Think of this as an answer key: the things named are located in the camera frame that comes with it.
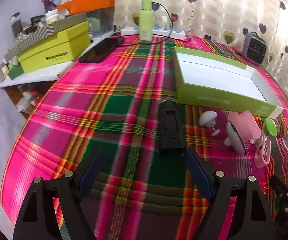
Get pink grey hair clip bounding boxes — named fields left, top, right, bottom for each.
left=254, top=134, right=271, bottom=168

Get green lid white jar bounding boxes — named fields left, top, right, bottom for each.
left=263, top=118, right=277, bottom=137

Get pink hair claw clip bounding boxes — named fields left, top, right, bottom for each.
left=228, top=111, right=261, bottom=144

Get white mushroom-shaped hook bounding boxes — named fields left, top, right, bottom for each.
left=199, top=111, right=220, bottom=137

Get black rectangular device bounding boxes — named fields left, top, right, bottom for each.
left=158, top=98, right=186, bottom=155

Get brown walnut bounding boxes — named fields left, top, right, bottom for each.
left=275, top=116, right=287, bottom=138

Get grey mini fan heater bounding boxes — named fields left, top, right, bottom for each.
left=242, top=31, right=267, bottom=66

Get green white open box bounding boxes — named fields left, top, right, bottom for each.
left=174, top=47, right=283, bottom=119

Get plaid pink green bedspread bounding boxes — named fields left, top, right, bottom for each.
left=0, top=35, right=288, bottom=240

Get white bedside shelf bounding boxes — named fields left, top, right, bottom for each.
left=0, top=31, right=114, bottom=88

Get chevron patterned box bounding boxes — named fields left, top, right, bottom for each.
left=4, top=13, right=87, bottom=62

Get lime green shoe box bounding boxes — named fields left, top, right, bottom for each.
left=17, top=21, right=91, bottom=73

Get black smartphone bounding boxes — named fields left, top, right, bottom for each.
left=78, top=37, right=125, bottom=63

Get heart patterned curtain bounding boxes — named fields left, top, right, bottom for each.
left=114, top=0, right=288, bottom=96

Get white blue power strip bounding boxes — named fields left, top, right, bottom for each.
left=120, top=27, right=186, bottom=41

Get dark glass jar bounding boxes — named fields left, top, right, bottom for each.
left=9, top=12, right=23, bottom=38

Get green lotion bottle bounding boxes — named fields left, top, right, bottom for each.
left=138, top=0, right=154, bottom=42

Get orange storage bin lid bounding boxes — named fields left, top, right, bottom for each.
left=56, top=0, right=115, bottom=15

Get black charging cable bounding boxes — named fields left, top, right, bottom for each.
left=111, top=2, right=192, bottom=46

